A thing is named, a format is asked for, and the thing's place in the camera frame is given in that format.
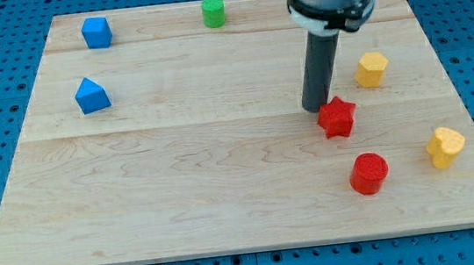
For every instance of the red star block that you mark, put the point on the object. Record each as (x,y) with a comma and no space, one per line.
(336,118)

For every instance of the wooden board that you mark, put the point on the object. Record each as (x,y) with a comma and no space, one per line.
(206,149)

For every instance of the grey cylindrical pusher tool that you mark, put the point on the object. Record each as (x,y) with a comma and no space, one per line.
(319,65)

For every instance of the green cylinder block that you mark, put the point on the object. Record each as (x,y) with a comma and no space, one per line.
(214,15)

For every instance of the red cylinder block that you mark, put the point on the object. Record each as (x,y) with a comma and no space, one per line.
(368,174)

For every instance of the blue triangular block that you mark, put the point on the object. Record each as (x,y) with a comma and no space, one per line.
(91,97)

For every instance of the yellow hexagon block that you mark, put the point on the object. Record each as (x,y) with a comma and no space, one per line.
(370,70)

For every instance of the blue cube block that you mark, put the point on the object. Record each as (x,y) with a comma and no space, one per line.
(97,32)

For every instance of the yellow heart block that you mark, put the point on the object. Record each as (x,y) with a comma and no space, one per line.
(444,146)

